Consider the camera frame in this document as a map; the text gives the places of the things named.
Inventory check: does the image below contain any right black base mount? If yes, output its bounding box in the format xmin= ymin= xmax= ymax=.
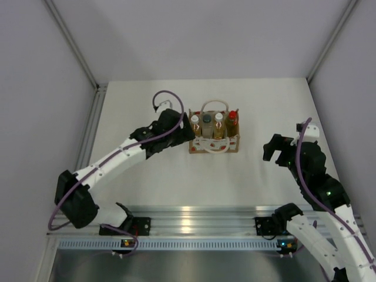
xmin=254 ymin=216 xmax=289 ymax=240

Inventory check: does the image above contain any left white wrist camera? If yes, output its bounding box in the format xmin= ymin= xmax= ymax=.
xmin=154 ymin=100 xmax=173 ymax=113

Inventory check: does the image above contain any aluminium frame post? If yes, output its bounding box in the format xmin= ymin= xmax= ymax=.
xmin=306 ymin=0 xmax=361 ymax=85
xmin=42 ymin=0 xmax=99 ymax=90

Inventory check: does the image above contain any grey slotted cable duct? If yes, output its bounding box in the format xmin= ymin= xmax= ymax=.
xmin=58 ymin=238 xmax=296 ymax=251

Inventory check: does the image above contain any red cap yellow bottle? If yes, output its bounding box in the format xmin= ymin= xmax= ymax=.
xmin=225 ymin=110 xmax=237 ymax=137

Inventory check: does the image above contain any burlap watermelon canvas bag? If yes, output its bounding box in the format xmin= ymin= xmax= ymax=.
xmin=189 ymin=99 xmax=240 ymax=155

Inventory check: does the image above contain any right aluminium frame post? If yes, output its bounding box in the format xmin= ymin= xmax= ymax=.
xmin=306 ymin=0 xmax=361 ymax=85

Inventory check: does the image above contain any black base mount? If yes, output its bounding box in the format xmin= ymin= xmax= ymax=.
xmin=254 ymin=216 xmax=289 ymax=240
xmin=99 ymin=217 xmax=152 ymax=237

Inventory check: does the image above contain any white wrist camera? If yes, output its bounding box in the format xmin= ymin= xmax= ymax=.
xmin=296 ymin=123 xmax=320 ymax=143
xmin=154 ymin=100 xmax=173 ymax=113

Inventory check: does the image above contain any grey cap clear bottle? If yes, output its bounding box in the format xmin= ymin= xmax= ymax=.
xmin=202 ymin=114 xmax=213 ymax=139

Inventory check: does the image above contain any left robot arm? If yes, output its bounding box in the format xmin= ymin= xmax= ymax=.
xmin=55 ymin=109 xmax=195 ymax=235

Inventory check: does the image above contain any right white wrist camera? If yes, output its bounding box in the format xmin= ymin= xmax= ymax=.
xmin=296 ymin=123 xmax=320 ymax=143

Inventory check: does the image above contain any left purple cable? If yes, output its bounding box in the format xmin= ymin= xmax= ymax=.
xmin=48 ymin=89 xmax=185 ymax=230

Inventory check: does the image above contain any left aluminium frame post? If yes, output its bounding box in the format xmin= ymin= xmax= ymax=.
xmin=42 ymin=0 xmax=99 ymax=90

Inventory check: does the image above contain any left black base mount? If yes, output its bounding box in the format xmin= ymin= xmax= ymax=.
xmin=99 ymin=217 xmax=152 ymax=237

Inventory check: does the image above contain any white cap amber bottle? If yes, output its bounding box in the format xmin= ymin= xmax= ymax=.
xmin=190 ymin=115 xmax=202 ymax=137
xmin=213 ymin=112 xmax=225 ymax=139

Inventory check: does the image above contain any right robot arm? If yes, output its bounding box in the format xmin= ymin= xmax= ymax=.
xmin=263 ymin=134 xmax=375 ymax=281

